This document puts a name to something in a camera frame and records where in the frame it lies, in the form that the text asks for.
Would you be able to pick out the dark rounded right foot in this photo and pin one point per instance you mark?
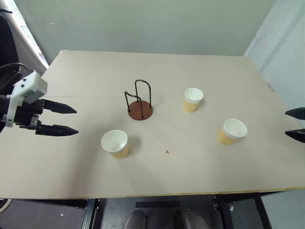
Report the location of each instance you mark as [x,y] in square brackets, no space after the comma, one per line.
[189,219]

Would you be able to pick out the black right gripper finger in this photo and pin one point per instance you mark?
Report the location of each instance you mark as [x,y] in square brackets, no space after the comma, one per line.
[296,134]
[296,112]

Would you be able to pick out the black table frame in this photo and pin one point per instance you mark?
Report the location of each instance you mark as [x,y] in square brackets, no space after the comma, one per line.
[152,210]

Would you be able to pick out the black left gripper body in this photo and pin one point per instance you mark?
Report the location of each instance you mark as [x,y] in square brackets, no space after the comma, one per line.
[25,112]

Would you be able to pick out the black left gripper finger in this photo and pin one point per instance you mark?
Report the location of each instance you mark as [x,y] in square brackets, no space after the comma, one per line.
[58,107]
[57,130]

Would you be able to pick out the dark rounded foot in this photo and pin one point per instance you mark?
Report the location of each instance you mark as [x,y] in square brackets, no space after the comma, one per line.
[135,219]
[189,219]

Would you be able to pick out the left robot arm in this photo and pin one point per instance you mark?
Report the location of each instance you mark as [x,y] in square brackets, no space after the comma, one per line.
[4,101]

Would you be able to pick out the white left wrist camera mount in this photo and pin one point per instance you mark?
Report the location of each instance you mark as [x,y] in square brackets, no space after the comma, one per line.
[26,91]

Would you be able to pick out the yellow paper cup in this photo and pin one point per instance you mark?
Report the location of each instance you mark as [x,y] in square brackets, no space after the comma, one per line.
[192,99]
[231,131]
[114,144]

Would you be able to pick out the dark rounded left foot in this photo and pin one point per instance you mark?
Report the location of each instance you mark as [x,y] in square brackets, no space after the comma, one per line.
[135,219]

